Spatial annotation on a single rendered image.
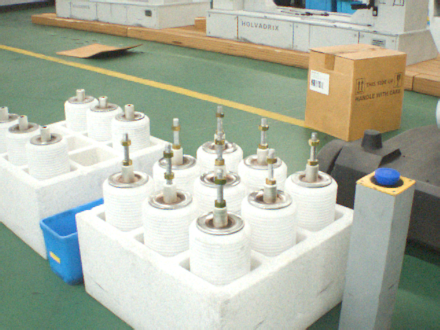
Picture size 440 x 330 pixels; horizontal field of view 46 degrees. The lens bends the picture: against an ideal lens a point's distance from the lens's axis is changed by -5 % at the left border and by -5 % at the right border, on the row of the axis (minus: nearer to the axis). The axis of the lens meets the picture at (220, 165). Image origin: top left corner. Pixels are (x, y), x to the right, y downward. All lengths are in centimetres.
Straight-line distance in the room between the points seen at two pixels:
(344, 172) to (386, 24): 182
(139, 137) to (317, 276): 59
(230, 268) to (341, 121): 123
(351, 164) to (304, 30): 203
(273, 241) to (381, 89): 124
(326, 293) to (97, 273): 43
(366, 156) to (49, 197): 72
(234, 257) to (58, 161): 55
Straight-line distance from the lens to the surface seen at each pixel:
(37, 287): 118
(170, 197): 90
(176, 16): 430
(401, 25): 298
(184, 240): 91
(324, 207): 98
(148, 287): 92
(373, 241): 87
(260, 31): 345
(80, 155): 138
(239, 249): 82
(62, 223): 121
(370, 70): 198
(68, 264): 114
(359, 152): 129
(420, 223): 123
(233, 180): 98
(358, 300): 94
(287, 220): 90
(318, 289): 101
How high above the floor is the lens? 65
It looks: 22 degrees down
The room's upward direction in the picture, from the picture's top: straight up
